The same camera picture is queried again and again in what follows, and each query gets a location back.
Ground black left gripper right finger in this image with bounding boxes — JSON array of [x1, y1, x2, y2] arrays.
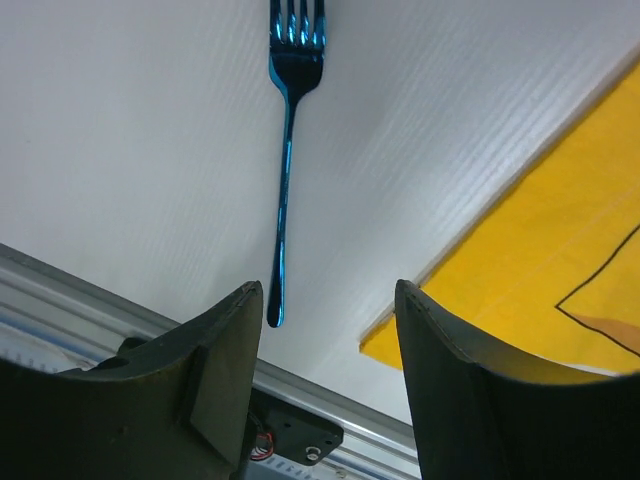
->
[[395, 280, 639, 479]]

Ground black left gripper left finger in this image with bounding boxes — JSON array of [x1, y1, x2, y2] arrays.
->
[[1, 281, 263, 479]]

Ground blue metallic fork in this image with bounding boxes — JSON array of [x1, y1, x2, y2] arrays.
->
[[266, 0, 326, 328]]

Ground aluminium front rail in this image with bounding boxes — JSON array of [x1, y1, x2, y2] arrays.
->
[[0, 242, 421, 480]]

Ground yellow Pikachu placemat cloth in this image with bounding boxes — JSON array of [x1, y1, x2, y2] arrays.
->
[[358, 42, 640, 379]]

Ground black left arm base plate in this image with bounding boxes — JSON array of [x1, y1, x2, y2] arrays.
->
[[248, 388, 344, 466]]

